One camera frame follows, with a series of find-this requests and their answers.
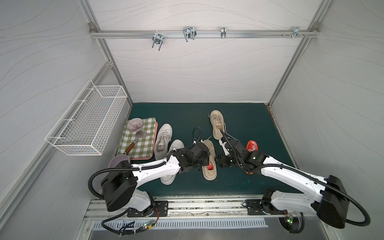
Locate metal clip hook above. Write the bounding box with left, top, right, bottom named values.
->
left=221, top=27, right=227, bottom=39

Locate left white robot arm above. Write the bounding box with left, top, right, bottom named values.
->
left=88, top=142, right=210, bottom=212

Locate metal u-bolt hook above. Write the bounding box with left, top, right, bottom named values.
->
left=152, top=33, right=164, bottom=51
left=183, top=27, right=197, bottom=42

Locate metal U-bolt hook middle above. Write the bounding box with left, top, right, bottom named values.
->
left=183, top=27, right=197, bottom=42

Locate red orange insole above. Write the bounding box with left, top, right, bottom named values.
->
left=246, top=141, right=258, bottom=168

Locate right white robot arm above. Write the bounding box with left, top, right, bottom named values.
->
left=216, top=137, right=371, bottom=229

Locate metal U-bolt hook left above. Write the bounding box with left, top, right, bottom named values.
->
left=152, top=33, right=164, bottom=51

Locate white sneaker front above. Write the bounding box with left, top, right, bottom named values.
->
left=161, top=140, right=185, bottom=185

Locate white sneaker rear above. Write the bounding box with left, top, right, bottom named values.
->
left=154, top=124, right=173, bottom=160

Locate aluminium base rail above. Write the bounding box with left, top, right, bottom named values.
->
left=83, top=195, right=286, bottom=221

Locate green checkered cloth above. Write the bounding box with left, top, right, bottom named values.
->
left=116, top=117, right=158, bottom=160

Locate white slotted cable duct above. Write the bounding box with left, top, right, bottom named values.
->
left=105, top=218, right=268, bottom=230

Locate purple saucepan wooden handle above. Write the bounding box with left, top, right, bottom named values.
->
left=109, top=138, right=138, bottom=168

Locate beige lace sneaker with laces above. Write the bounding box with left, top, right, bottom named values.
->
left=209, top=110, right=229, bottom=141

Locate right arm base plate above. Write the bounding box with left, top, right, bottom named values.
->
left=242, top=199, right=285, bottom=216

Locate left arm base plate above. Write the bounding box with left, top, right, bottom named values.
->
left=127, top=201, right=169, bottom=218

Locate metal bracket hook right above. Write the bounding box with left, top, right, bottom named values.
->
left=282, top=27, right=309, bottom=39

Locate white wire basket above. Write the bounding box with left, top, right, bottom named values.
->
left=45, top=80, right=128, bottom=156

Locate metal crossbar rail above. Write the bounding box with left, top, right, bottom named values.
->
left=90, top=29, right=321, bottom=39

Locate white sneaker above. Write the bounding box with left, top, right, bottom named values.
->
left=161, top=140, right=185, bottom=185
left=154, top=124, right=173, bottom=160

